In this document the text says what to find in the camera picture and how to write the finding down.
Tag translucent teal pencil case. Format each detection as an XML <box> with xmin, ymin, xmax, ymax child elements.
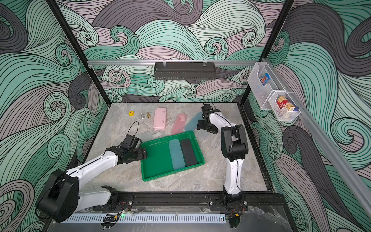
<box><xmin>184</xmin><ymin>112</ymin><xmax>203</xmax><ymax>132</ymax></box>

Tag clear frosted pencil case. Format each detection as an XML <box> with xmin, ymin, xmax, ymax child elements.
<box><xmin>136</xmin><ymin>130</ymin><xmax>165</xmax><ymax>142</ymax></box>

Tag green plastic storage tray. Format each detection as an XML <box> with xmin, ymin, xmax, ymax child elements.
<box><xmin>141</xmin><ymin>131</ymin><xmax>205</xmax><ymax>181</ymax></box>

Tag black pencil case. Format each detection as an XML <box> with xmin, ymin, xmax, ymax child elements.
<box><xmin>180</xmin><ymin>139</ymin><xmax>198</xmax><ymax>167</ymax></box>

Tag light teal pencil case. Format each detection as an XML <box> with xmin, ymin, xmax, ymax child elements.
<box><xmin>169</xmin><ymin>139</ymin><xmax>186</xmax><ymax>170</ymax></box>

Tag pink opaque pencil case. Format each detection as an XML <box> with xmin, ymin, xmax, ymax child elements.
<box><xmin>153</xmin><ymin>107</ymin><xmax>167</xmax><ymax>130</ymax></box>

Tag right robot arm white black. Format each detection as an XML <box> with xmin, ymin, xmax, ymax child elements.
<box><xmin>197</xmin><ymin>105</ymin><xmax>249</xmax><ymax>206</ymax></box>

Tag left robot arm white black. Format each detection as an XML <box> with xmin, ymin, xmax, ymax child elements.
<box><xmin>35</xmin><ymin>146</ymin><xmax>148</xmax><ymax>222</ymax></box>

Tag translucent pink pencil case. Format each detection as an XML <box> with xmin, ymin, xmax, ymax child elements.
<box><xmin>171</xmin><ymin>113</ymin><xmax>187</xmax><ymax>135</ymax></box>

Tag blue red small packet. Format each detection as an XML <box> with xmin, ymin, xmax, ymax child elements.
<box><xmin>260</xmin><ymin>73</ymin><xmax>271</xmax><ymax>86</ymax></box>

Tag red yellow boxes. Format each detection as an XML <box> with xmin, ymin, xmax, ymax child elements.
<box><xmin>276</xmin><ymin>96</ymin><xmax>299</xmax><ymax>112</ymax></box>

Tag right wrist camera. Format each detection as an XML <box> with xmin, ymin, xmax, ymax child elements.
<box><xmin>202</xmin><ymin>103</ymin><xmax>213</xmax><ymax>114</ymax></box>

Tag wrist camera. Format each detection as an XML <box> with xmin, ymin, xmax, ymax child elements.
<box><xmin>119</xmin><ymin>134</ymin><xmax>142</xmax><ymax>150</ymax></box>
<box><xmin>202</xmin><ymin>103</ymin><xmax>213</xmax><ymax>114</ymax></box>

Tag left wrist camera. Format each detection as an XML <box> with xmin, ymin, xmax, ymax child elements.
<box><xmin>119</xmin><ymin>134</ymin><xmax>142</xmax><ymax>150</ymax></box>

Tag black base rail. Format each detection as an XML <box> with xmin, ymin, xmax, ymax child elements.
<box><xmin>93</xmin><ymin>191</ymin><xmax>286</xmax><ymax>212</ymax></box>

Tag black wall-mounted tray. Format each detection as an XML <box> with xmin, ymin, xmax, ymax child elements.
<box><xmin>154</xmin><ymin>63</ymin><xmax>216</xmax><ymax>81</ymax></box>

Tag white slotted cable duct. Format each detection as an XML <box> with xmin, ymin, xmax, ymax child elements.
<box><xmin>64</xmin><ymin>213</ymin><xmax>227</xmax><ymax>224</ymax></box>

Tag clear wall bin upper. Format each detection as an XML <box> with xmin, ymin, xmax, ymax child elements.
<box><xmin>247</xmin><ymin>62</ymin><xmax>279</xmax><ymax>110</ymax></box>

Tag clear wall bin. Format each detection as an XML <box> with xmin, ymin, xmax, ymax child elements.
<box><xmin>247</xmin><ymin>62</ymin><xmax>279</xmax><ymax>110</ymax></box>
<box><xmin>268</xmin><ymin>91</ymin><xmax>300</xmax><ymax>122</ymax></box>

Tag clear wall bin lower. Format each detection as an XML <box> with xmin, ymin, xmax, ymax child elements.
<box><xmin>268</xmin><ymin>91</ymin><xmax>300</xmax><ymax>122</ymax></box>

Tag aluminium rail back wall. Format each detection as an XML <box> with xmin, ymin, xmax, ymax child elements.
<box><xmin>87</xmin><ymin>59</ymin><xmax>258</xmax><ymax>66</ymax></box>

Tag aluminium rail wall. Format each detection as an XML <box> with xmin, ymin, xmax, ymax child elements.
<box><xmin>261</xmin><ymin>58</ymin><xmax>371</xmax><ymax>216</ymax></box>
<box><xmin>87</xmin><ymin>59</ymin><xmax>258</xmax><ymax>66</ymax></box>

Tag aluminium rail right wall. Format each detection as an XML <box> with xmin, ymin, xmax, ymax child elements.
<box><xmin>261</xmin><ymin>58</ymin><xmax>371</xmax><ymax>216</ymax></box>

